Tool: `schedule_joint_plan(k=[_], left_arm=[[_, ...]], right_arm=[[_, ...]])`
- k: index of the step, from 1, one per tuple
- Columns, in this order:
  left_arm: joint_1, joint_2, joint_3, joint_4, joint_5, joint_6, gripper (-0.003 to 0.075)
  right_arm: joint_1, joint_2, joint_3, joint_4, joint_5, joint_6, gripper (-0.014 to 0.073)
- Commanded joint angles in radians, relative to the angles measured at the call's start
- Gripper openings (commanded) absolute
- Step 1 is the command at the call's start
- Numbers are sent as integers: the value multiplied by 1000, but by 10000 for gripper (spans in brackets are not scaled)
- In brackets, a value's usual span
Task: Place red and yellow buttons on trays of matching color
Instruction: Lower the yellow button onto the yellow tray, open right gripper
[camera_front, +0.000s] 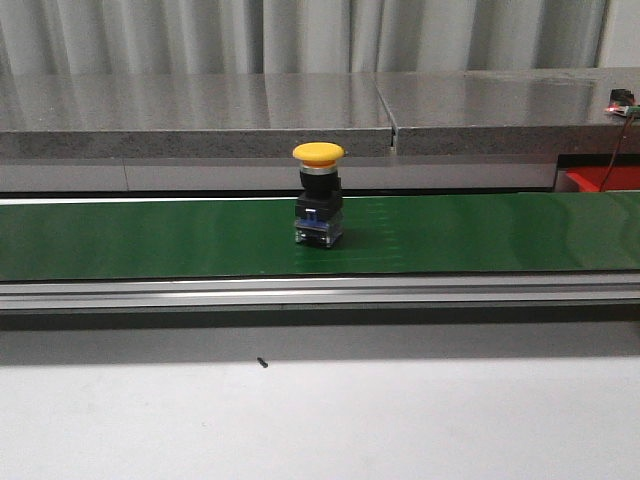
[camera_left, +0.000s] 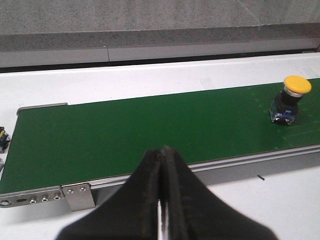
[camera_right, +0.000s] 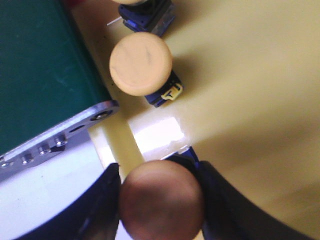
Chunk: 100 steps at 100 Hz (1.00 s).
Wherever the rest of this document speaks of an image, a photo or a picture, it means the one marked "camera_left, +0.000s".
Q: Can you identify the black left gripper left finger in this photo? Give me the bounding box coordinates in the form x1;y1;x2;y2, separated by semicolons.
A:
57;149;162;240

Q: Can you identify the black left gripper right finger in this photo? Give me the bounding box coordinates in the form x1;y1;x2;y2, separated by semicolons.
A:
161;147;277;240

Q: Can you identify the yellow push button switch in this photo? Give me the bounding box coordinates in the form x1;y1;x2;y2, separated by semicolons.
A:
269;75;312;126

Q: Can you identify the red push button switch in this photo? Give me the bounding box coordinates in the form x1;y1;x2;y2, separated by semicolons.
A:
0;126;11;154

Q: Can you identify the green conveyor belt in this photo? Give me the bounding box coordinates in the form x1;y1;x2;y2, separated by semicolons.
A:
0;79;320;194

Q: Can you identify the grey granite counter slab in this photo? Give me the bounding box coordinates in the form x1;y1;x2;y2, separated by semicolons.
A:
0;0;320;51

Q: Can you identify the aluminium conveyor frame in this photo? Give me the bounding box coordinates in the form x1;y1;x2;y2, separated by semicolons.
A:
0;107;320;211

